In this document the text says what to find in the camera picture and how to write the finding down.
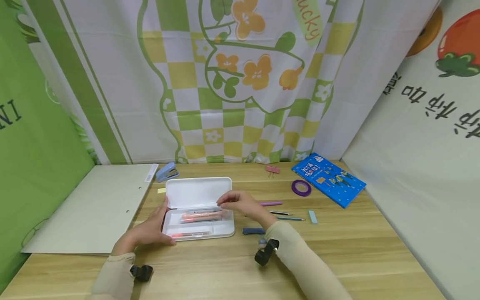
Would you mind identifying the white clipboard folder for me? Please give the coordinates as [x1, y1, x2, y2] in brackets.
[21, 163, 159, 255]

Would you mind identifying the person's left hand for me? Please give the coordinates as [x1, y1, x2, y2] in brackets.
[112, 196, 177, 257]

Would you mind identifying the person's right forearm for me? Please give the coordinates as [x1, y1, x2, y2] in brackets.
[264, 220, 353, 300]

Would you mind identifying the black wrist band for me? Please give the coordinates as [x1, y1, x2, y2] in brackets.
[254, 238, 280, 267]
[130, 265, 154, 282]

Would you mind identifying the person's left forearm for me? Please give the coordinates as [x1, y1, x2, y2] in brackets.
[90, 252, 136, 300]

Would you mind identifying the blue book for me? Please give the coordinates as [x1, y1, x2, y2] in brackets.
[291, 152, 367, 209]

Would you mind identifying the purple tape ring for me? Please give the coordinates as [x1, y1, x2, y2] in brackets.
[291, 179, 313, 197]

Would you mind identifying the person's right hand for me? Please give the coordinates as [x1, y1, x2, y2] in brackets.
[217, 190, 278, 230]

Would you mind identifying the light blue stapler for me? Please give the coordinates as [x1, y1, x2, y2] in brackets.
[155, 162, 180, 183]

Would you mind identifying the white pencil case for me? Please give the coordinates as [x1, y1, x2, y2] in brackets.
[161, 177, 236, 242]

